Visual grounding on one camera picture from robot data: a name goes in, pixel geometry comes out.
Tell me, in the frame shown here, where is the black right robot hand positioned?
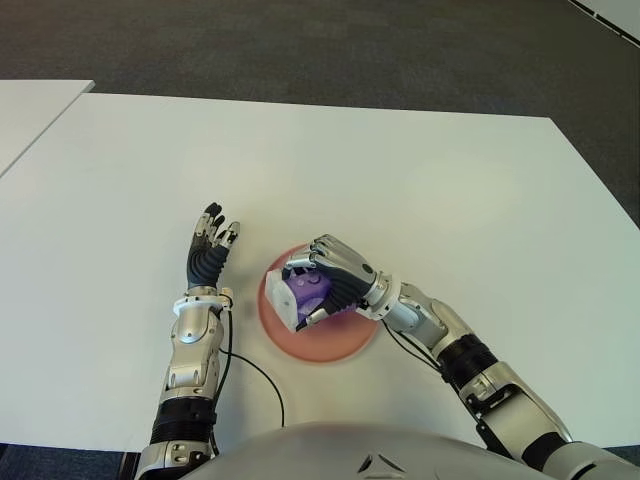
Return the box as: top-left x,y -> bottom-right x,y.
282,232 -> 382,332

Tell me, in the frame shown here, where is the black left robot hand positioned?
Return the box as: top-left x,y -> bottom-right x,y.
185,201 -> 242,290

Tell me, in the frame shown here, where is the purple tissue paper pack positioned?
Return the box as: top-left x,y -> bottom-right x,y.
264,267 -> 334,334

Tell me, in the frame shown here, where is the pink round plate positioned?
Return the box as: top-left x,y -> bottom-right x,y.
256,243 -> 377,365

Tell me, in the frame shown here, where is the silver robot torso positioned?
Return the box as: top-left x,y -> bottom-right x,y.
192,422 -> 546,480

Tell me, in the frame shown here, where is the white side table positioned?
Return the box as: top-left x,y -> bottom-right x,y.
0,79 -> 95,179

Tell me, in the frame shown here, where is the white panel with black edge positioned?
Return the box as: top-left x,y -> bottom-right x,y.
569,0 -> 640,44

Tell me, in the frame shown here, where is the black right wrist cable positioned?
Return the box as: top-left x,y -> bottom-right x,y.
382,322 -> 446,374

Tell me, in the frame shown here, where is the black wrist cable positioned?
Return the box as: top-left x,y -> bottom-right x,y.
212,299 -> 286,459
382,322 -> 446,374

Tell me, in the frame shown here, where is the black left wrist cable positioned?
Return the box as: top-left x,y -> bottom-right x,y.
212,299 -> 286,459

